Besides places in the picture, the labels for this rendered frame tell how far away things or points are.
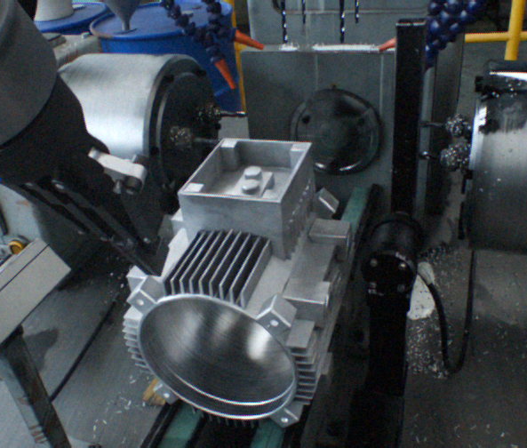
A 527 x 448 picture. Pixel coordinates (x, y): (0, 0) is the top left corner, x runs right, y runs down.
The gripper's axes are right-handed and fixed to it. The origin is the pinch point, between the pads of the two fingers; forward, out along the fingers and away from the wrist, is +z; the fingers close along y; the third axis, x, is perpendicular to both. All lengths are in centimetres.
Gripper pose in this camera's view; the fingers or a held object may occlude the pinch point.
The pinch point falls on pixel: (142, 246)
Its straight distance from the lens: 51.0
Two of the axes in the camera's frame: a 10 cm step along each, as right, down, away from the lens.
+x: -2.3, 8.9, -4.0
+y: -9.4, -1.0, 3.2
